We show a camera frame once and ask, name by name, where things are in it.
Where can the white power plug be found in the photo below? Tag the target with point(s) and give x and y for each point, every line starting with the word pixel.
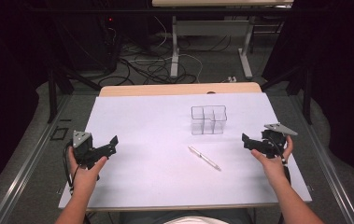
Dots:
pixel 232 79

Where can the clear plastic desk organizer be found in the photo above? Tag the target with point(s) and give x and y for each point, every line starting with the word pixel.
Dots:
pixel 209 119

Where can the black curtain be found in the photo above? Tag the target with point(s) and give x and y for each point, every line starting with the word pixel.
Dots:
pixel 6 77
pixel 339 62

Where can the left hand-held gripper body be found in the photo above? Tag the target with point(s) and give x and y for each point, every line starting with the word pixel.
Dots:
pixel 82 149

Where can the person's left hand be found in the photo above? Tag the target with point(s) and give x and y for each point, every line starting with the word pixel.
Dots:
pixel 86 175

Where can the person's white shirt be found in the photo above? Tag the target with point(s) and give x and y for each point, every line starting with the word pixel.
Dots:
pixel 196 221

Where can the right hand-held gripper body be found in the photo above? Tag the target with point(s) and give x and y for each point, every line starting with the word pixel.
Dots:
pixel 274 141

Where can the black metal stand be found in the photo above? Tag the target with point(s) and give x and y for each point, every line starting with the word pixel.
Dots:
pixel 53 90
pixel 307 93

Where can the black computer tower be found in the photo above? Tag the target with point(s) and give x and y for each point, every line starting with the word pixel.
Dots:
pixel 93 43

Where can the aluminium floor rail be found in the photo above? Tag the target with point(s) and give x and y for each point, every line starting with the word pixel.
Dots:
pixel 327 165
pixel 25 168

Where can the person's right hand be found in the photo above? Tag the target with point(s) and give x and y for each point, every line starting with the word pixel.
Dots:
pixel 272 166

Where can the translucent white pen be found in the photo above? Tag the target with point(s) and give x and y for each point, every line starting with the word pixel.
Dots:
pixel 205 158

